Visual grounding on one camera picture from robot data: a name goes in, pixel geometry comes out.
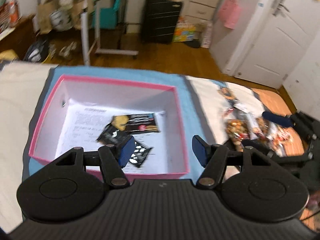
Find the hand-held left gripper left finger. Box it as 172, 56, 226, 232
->
55, 135, 135, 188

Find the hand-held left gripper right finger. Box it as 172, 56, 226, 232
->
192, 135, 273, 190

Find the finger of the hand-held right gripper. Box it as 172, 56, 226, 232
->
240, 139, 313, 164
262, 111, 295, 128

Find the black white-patterned snack packet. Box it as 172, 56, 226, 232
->
126, 141, 153, 168

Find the red white snack packet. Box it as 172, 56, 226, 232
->
271, 126, 292, 155

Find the pink cardboard box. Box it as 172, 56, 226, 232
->
28, 74, 190, 180

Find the plain black snack packet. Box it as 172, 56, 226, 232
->
97, 124, 130, 146

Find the black chips snack packet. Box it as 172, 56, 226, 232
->
112, 113, 160, 133

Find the printed blanket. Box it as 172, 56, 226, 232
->
0, 62, 309, 233

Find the printed white paper sheet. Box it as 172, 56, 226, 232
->
55, 99, 167, 174

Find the white door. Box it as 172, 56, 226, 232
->
225, 0, 320, 89

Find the tall patterned carton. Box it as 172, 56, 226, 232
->
201, 21, 213, 48

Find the pink hanging bag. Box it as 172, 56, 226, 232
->
218, 0, 242, 30

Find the colourful toy box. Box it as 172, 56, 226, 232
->
172, 17, 196, 43

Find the black bag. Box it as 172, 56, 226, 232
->
24, 39, 51, 63

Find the black suitcase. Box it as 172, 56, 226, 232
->
141, 0, 183, 44

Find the white dresser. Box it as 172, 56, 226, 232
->
186, 0, 227, 24

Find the teal chair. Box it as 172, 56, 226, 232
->
91, 0, 121, 30

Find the white patterned helmet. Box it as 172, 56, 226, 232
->
49, 8, 73, 32

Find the brown cardboard box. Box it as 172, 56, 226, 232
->
37, 0, 87, 35

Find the wooden cabinet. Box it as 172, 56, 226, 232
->
0, 14, 36, 55

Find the metal door handle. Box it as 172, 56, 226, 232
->
272, 0, 290, 17

